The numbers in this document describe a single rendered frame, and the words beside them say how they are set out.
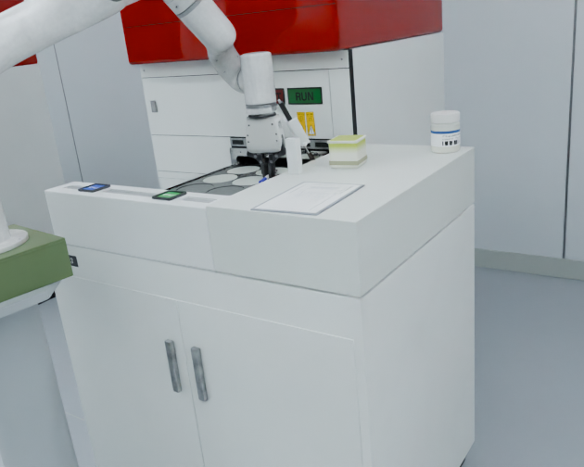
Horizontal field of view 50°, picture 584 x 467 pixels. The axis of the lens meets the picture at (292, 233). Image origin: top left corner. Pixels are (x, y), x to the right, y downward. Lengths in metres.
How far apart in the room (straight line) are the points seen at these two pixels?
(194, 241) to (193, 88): 0.86
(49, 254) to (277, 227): 0.51
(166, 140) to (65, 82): 2.94
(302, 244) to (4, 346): 0.71
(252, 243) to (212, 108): 0.89
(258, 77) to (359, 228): 0.68
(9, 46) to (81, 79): 3.53
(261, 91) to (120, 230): 0.51
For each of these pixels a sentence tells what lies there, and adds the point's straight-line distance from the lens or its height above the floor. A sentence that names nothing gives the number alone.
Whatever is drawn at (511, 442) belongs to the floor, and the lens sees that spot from 2.16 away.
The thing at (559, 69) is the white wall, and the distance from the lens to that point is 3.09.
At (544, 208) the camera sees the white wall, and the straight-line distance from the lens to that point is 3.23.
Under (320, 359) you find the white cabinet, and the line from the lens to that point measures 1.25.
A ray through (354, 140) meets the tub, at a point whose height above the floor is 1.03.
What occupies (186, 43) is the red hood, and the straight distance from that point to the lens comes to 2.02.
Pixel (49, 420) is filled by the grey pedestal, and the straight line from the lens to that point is 1.61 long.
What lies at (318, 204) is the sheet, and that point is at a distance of 1.20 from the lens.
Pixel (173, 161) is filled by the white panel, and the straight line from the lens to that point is 2.23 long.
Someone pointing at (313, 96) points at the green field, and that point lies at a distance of 1.81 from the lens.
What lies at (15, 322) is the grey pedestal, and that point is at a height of 0.74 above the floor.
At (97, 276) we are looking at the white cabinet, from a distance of 1.65.
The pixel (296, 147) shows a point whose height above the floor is 1.03.
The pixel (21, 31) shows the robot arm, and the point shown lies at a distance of 1.44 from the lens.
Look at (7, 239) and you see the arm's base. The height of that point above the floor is 0.92.
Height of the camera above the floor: 1.30
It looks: 19 degrees down
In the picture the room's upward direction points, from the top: 6 degrees counter-clockwise
